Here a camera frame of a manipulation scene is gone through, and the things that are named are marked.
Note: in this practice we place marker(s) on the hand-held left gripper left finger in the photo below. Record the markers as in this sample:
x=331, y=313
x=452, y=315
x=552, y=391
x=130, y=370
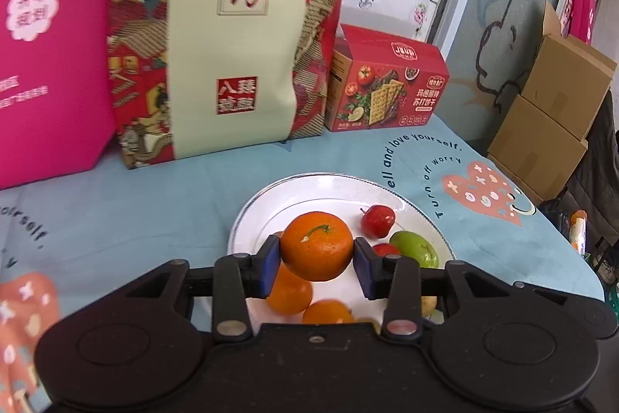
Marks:
x=270, y=268

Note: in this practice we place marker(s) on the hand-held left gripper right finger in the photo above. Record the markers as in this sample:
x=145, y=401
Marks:
x=365, y=270

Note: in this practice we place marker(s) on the small red apple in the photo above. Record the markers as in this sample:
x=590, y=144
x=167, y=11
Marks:
x=387, y=249

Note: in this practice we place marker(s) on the large orange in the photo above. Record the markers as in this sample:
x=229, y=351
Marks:
x=290, y=294

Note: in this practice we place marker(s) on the small red fruit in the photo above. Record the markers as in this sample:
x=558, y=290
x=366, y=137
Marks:
x=378, y=222

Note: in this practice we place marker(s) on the orange with green stem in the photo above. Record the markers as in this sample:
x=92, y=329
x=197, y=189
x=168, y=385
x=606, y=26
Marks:
x=317, y=248

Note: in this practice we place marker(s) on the large green jujube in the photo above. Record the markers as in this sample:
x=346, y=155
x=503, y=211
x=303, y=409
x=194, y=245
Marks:
x=413, y=248

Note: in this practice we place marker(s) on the small orange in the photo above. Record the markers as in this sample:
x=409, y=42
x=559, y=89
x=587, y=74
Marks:
x=328, y=314

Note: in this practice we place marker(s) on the brown longan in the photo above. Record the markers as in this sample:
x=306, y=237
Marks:
x=428, y=305

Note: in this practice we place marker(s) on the white plate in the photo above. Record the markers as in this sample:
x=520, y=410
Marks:
x=329, y=195

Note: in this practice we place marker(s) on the blue printed tablecloth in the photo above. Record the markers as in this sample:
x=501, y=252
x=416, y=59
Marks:
x=145, y=210

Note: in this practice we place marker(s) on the red cracker box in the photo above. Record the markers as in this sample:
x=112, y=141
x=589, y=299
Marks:
x=387, y=93

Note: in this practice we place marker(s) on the closed cardboard box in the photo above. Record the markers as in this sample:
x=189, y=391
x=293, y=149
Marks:
x=532, y=151

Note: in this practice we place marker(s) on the white and orange bottle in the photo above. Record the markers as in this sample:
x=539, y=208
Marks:
x=578, y=231

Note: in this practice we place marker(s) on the dark cloth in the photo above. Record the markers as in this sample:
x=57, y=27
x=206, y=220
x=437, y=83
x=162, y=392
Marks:
x=595, y=171

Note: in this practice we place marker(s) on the open cardboard box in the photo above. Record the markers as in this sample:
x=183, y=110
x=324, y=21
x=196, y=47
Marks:
x=566, y=84

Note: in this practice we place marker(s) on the pink paper bag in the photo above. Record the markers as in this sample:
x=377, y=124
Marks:
x=48, y=79

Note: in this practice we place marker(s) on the stack of pink bags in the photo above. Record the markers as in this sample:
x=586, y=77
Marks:
x=585, y=11

